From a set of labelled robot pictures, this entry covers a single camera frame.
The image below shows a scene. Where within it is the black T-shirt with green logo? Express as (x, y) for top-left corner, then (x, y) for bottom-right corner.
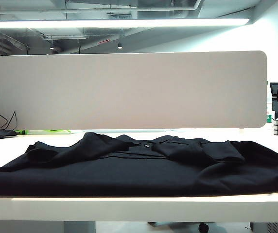
(0, 132), (278, 198)

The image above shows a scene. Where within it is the beige desk divider panel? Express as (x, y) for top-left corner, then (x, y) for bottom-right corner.
(0, 50), (268, 131)

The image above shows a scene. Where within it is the long white ceiling light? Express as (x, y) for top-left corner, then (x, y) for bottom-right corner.
(0, 18), (251, 29)

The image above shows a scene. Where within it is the green flat item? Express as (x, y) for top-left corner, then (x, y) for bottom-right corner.
(15, 129), (72, 134)

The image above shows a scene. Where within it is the grey vented cabinet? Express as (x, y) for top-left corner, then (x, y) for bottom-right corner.
(249, 222), (278, 233)

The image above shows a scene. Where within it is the thin black cable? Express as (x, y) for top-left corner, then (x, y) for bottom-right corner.
(0, 106), (18, 132)

